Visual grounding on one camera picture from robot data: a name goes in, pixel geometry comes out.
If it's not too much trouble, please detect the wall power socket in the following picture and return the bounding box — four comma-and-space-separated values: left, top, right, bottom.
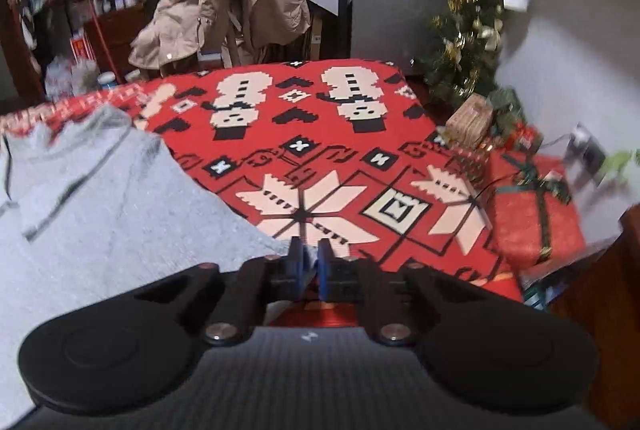
565, 122, 608, 173

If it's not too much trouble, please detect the green gift box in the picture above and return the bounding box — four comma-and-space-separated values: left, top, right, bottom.
487, 87, 526, 131

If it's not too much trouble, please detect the wooden drawer cabinet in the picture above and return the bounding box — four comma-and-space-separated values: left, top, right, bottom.
82, 2, 151, 83

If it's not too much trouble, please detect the brown gift box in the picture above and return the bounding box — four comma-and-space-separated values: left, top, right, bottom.
444, 92, 493, 151

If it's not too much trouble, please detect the large red gift box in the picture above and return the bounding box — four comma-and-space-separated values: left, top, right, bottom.
482, 150, 586, 268

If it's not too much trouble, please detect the green artificial plant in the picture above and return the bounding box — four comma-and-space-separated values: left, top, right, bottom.
597, 149, 640, 186

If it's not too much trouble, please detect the white plastic bag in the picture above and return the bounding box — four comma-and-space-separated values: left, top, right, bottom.
44, 55, 101, 101

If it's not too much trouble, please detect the red cardboard box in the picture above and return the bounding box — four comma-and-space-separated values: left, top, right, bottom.
69, 32, 96, 61

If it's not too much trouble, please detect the red-handled broom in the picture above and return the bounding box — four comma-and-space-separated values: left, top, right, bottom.
90, 0, 123, 86

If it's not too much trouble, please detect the small red gift box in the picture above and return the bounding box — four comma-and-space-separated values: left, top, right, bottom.
505, 122, 543, 156

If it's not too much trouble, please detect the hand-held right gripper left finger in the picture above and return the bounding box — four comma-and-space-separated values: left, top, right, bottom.
132, 237, 307, 346

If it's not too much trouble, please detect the red patterned blanket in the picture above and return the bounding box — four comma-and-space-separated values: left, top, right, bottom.
0, 59, 523, 328

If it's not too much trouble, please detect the grey sweater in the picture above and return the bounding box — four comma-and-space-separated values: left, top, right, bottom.
0, 102, 291, 426

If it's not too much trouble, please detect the wooden nightstand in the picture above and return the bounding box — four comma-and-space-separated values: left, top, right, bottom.
547, 205, 640, 430

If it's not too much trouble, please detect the small christmas tree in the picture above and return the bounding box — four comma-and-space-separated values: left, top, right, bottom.
420, 0, 506, 108

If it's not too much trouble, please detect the wooden door frame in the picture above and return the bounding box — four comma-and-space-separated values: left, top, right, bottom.
0, 0, 46, 101

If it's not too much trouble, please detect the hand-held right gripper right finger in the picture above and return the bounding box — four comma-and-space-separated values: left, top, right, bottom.
317, 238, 501, 346

